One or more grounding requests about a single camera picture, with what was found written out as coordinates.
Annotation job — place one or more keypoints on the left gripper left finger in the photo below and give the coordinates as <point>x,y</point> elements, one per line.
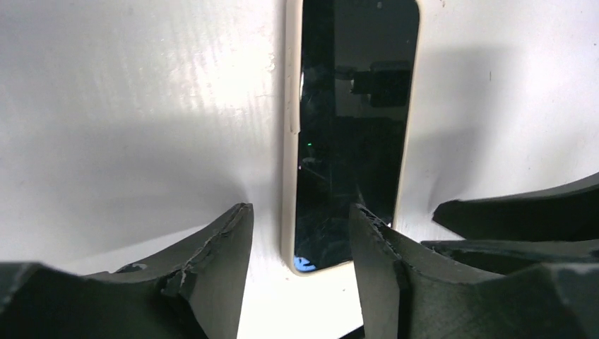
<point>191,289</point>

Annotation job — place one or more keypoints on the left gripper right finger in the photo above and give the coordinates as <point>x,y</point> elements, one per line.
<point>472,289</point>

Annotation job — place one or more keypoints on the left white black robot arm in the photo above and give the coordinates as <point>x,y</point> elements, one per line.
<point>567,213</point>

